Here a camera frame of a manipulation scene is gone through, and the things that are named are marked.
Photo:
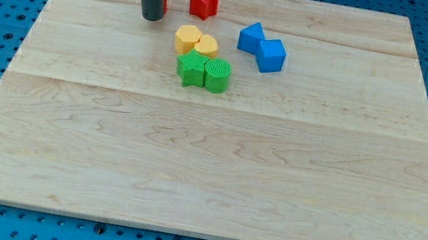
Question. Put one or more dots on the red circle block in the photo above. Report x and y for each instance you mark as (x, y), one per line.
(165, 6)

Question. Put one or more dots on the green circle block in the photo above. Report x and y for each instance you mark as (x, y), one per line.
(217, 73)

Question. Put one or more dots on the light wooden board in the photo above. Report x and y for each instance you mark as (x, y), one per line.
(95, 124)

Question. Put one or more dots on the green star block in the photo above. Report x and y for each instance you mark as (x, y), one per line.
(190, 68)

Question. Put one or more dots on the yellow heart block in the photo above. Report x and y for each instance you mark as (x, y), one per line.
(207, 46)

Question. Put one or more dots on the blue cube block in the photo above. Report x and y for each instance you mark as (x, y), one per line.
(270, 55)

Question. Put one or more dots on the yellow hexagon block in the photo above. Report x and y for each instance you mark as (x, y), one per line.
(186, 38)

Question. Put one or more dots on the red star block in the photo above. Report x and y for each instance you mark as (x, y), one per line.
(203, 8)

